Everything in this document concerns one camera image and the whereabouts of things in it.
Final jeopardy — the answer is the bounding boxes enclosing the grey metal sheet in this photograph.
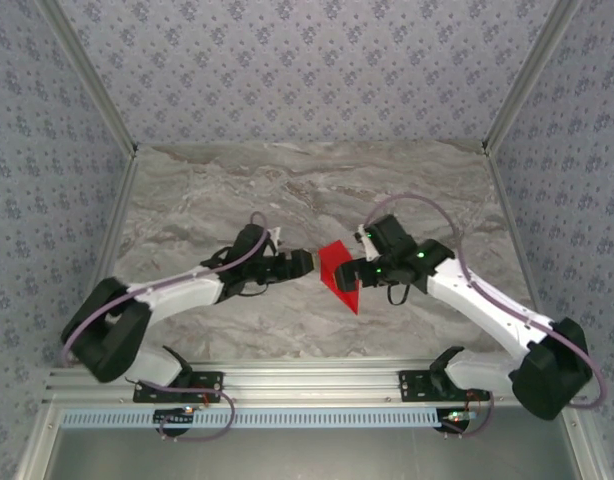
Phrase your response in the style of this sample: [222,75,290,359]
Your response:
[41,424,583,480]

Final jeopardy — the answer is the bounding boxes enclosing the pale blue slotted cable duct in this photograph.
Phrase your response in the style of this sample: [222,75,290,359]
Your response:
[60,407,471,430]

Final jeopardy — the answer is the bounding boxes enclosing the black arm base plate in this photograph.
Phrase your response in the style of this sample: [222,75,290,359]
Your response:
[397,369,491,404]
[132,370,224,404]

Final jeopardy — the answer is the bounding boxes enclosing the aluminium frame post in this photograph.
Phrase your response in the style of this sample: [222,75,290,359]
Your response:
[36,0,139,157]
[481,0,586,151]

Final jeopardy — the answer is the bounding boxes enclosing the wide aluminium frame rail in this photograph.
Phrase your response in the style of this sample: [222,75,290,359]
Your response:
[40,351,589,407]

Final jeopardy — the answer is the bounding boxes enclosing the small electronics board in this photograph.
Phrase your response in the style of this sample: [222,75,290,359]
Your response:
[154,405,197,427]
[438,407,481,432]

